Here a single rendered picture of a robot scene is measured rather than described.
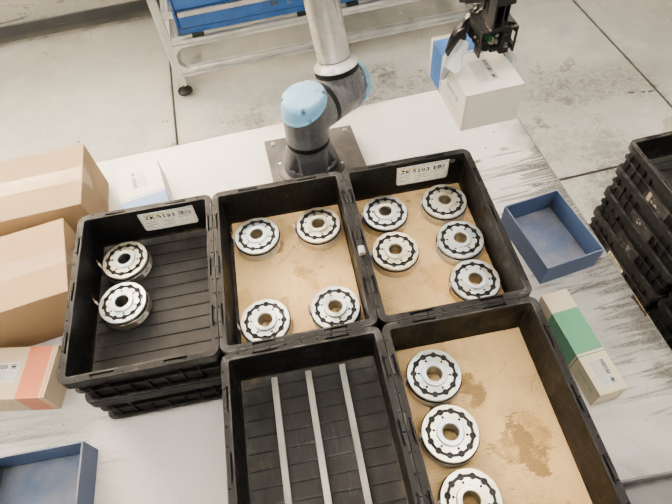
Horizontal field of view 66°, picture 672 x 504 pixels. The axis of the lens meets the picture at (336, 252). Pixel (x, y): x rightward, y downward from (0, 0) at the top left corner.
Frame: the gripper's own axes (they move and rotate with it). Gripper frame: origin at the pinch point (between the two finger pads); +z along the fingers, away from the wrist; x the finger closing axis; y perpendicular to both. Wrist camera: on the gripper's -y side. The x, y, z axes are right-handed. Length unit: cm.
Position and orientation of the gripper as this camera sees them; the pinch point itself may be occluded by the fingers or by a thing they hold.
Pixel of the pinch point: (473, 70)
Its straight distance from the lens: 118.8
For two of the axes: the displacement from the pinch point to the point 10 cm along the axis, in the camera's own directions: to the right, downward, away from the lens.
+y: 2.3, 8.0, -5.6
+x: 9.7, -2.3, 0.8
